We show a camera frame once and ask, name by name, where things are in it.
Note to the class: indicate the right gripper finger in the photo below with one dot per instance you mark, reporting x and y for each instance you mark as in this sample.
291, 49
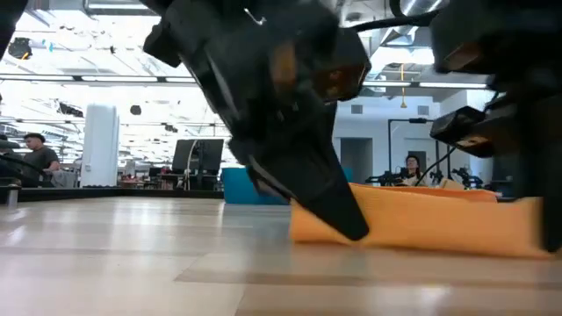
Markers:
549, 175

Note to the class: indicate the silver slanted ventilation duct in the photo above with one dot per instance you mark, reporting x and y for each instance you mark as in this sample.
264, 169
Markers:
417, 6

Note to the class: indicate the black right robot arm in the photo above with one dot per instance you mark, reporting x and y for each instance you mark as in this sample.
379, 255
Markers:
505, 30

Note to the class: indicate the person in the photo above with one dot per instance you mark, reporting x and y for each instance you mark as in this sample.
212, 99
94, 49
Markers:
413, 169
41, 160

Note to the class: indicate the black ceiling device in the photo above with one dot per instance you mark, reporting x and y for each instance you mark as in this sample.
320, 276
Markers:
135, 109
19, 48

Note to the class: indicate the black background monitor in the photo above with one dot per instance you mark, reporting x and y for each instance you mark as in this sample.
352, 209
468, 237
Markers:
197, 155

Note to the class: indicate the orange microfiber towel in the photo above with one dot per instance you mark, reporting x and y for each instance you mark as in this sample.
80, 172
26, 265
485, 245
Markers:
439, 224

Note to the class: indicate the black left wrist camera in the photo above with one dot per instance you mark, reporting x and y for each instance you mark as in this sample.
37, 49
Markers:
347, 66

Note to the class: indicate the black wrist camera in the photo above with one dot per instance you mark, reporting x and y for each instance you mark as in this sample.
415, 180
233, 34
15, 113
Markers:
465, 131
347, 66

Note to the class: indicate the white building pillar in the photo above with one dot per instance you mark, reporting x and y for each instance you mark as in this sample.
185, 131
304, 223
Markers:
100, 145

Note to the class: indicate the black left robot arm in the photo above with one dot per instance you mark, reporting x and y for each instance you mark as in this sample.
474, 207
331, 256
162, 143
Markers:
162, 41

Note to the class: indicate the black background station frame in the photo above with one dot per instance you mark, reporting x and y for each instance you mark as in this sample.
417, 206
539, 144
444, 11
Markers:
391, 145

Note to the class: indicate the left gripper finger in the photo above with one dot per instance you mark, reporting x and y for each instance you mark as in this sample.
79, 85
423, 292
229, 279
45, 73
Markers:
272, 186
316, 188

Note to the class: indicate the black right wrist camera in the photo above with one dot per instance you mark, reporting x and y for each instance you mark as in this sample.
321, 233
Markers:
465, 131

